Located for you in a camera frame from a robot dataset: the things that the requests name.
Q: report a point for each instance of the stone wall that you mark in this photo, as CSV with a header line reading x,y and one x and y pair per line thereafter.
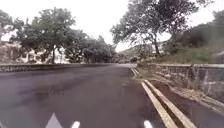
x,y
200,77

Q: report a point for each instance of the grassy bushy slope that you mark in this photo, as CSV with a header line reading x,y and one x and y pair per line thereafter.
x,y
196,46

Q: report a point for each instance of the pale building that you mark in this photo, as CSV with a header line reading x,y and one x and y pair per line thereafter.
x,y
31,55

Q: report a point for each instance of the low roadside wall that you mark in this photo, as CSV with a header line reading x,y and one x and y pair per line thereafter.
x,y
36,67

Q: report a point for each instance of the large leaning tree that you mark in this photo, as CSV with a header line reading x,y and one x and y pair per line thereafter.
x,y
156,23

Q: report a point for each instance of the row of trees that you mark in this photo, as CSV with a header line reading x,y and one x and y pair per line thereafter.
x,y
66,43

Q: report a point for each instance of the grey asphalt road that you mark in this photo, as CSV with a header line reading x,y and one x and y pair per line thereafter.
x,y
83,96

